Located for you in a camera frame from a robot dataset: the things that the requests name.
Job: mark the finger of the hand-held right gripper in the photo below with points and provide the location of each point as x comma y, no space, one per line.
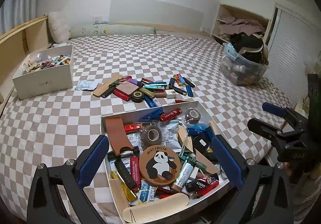
260,127
273,109

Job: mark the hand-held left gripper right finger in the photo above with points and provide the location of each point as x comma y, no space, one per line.
225,161

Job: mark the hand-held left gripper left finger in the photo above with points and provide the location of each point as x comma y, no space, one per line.
94,161

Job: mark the black box with gold text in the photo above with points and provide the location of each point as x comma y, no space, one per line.
124,171

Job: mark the tube bottle with teal label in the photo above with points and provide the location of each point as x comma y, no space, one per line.
184,173

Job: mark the white storage box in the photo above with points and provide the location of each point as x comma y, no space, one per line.
125,113

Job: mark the pile of assorted lighters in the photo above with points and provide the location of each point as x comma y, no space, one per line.
180,83

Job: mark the brown leather piece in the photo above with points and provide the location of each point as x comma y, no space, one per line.
116,133

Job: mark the small wooden block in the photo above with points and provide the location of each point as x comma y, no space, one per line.
117,194

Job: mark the clear plastic storage bin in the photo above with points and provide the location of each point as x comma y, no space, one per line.
240,73

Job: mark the small red orange lighter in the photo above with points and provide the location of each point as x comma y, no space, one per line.
133,127

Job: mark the checkered bed sheet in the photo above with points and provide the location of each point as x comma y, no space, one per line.
62,118

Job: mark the brown tape roll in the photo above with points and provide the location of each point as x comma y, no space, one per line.
188,117
146,138

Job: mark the white printed pouch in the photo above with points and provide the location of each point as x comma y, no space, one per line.
171,133

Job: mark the round wooden panda coaster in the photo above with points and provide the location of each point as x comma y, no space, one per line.
160,163

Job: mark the white sliding door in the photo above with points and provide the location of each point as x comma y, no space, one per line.
291,45

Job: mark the black hat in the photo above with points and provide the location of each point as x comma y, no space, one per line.
250,45

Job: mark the black red-print lighter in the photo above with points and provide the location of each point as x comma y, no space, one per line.
107,92

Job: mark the long wooden board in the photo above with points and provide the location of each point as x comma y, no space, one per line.
100,91

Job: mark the shiny red lighter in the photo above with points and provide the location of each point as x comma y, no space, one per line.
121,94

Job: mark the pack of blue face masks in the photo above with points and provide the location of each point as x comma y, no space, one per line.
230,51

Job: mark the white sachet packet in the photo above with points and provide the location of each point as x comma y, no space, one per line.
86,85

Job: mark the black round tin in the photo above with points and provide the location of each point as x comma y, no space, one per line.
138,96

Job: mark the green clothespin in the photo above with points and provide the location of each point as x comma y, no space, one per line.
113,84

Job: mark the pink rounded case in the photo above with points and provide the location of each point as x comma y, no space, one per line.
126,88

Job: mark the blue flat bar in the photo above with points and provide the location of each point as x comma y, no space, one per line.
151,101

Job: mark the small white pink box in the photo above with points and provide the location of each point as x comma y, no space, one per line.
171,93

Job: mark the gold rectangular lighter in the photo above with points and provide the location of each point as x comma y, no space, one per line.
146,91

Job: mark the purple lighter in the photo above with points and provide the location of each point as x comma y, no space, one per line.
131,81

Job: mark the pile of pink clothes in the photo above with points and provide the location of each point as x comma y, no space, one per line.
238,27

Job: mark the white cardboard box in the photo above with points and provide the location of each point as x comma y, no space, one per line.
42,83

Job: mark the teal patterned lighter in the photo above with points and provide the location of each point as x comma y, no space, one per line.
154,87

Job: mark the dark red lighter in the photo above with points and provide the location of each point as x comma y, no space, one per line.
146,80

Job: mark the bunch of pens and markers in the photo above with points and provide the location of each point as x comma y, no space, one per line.
55,61

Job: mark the long green pillow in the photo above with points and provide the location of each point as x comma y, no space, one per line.
120,30

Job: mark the white fluffy pillow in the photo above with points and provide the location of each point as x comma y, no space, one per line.
59,28

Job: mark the wooden bedside shelf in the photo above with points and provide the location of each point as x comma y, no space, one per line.
15,45

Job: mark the white curtain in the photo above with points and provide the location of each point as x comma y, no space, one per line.
20,8

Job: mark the white wall shelf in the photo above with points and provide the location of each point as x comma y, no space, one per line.
218,25

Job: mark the white wall switch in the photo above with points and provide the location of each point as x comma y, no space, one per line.
104,22

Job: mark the white wall socket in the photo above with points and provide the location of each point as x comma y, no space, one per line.
96,19

